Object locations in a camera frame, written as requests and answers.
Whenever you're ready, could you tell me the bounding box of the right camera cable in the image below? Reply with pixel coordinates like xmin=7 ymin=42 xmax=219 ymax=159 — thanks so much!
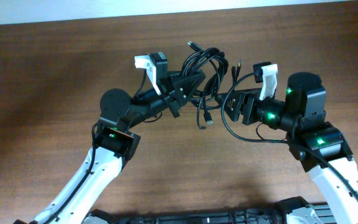
xmin=221 ymin=73 xmax=358 ymax=218

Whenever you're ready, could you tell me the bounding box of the left camera cable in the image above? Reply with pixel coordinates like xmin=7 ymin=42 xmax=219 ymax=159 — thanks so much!
xmin=134 ymin=70 xmax=147 ymax=99

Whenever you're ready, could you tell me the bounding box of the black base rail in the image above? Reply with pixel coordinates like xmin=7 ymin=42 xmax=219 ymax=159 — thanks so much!
xmin=83 ymin=196 xmax=336 ymax=224

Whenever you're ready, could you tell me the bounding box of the black USB cable bundle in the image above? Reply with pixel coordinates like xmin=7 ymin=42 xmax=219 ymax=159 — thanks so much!
xmin=180 ymin=40 xmax=230 ymax=130

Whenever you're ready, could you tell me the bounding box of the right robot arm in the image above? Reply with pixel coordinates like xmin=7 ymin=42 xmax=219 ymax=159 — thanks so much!
xmin=217 ymin=72 xmax=358 ymax=223

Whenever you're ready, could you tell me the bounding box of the camera cable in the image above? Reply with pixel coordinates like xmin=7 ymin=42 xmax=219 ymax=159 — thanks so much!
xmin=221 ymin=73 xmax=358 ymax=218
xmin=134 ymin=70 xmax=147 ymax=99

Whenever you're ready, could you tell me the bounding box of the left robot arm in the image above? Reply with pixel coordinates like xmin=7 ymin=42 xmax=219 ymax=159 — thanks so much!
xmin=31 ymin=70 xmax=206 ymax=223

